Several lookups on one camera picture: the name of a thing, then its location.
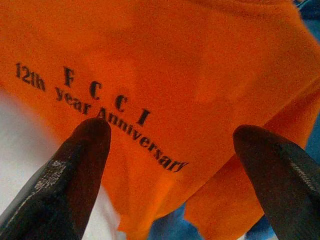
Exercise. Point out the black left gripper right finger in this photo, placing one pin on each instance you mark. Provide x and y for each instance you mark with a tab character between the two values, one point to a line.
287	190

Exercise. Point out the blue hard suitcase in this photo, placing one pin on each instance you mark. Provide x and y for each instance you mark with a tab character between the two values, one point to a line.
170	225

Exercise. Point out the white T-shirt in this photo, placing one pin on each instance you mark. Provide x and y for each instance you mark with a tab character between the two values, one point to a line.
20	150

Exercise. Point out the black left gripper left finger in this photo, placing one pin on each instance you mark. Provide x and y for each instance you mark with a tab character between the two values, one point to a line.
55	195

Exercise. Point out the orange printed T-shirt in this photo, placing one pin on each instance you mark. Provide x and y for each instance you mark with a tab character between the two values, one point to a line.
175	62

